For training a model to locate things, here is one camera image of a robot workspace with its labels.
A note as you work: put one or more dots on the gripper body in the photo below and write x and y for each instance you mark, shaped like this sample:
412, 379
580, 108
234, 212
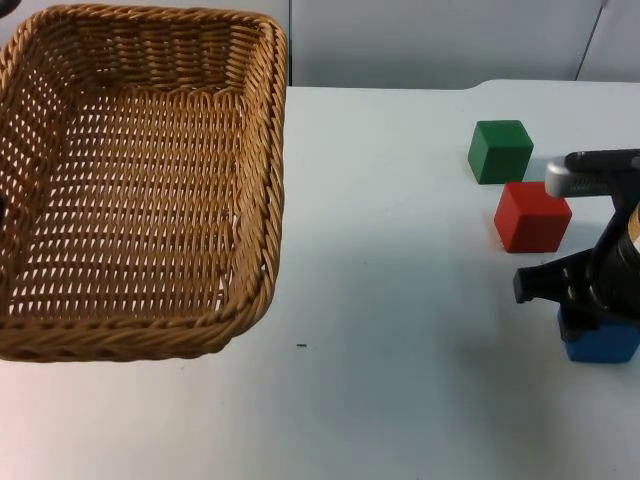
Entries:
590, 285

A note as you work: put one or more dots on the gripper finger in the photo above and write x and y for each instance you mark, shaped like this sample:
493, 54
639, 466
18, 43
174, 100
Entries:
575, 322
1, 211

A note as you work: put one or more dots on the blue cube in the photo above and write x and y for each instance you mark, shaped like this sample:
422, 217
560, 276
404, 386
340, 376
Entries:
605, 345

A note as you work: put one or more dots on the pale brown wicker basket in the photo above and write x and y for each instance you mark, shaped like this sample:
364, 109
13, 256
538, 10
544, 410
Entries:
140, 200

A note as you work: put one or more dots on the red cube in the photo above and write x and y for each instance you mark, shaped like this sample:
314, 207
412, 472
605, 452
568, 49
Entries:
532, 220

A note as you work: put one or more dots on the green cube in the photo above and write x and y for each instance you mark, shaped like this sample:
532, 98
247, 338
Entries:
500, 152

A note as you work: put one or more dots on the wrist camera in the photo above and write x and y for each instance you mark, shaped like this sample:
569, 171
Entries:
580, 175

